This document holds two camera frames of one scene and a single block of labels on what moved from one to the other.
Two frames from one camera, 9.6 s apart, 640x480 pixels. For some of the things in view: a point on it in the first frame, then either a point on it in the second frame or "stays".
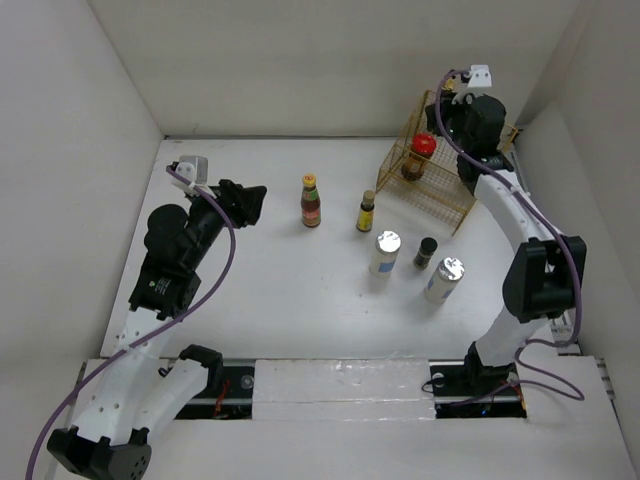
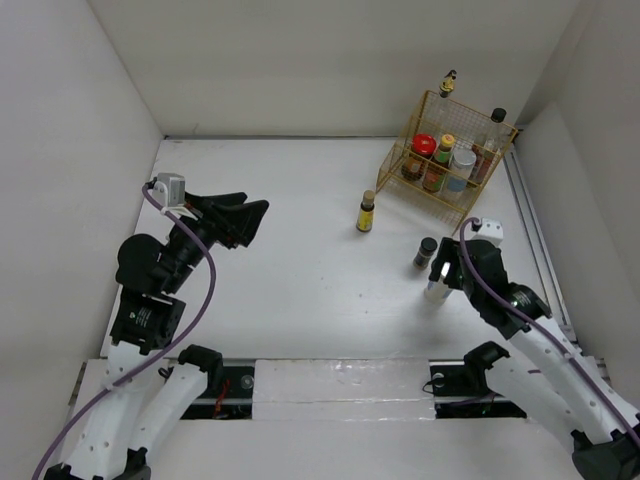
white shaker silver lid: (385, 253) -> (460, 171)
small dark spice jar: (428, 245) stays
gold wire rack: (422, 173) stays
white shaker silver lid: (441, 286) stays
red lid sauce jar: (423, 146) stays
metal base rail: (454, 393) stays
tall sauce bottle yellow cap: (310, 202) -> (434, 175)
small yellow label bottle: (366, 212) stays
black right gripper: (447, 106) -> (447, 253)
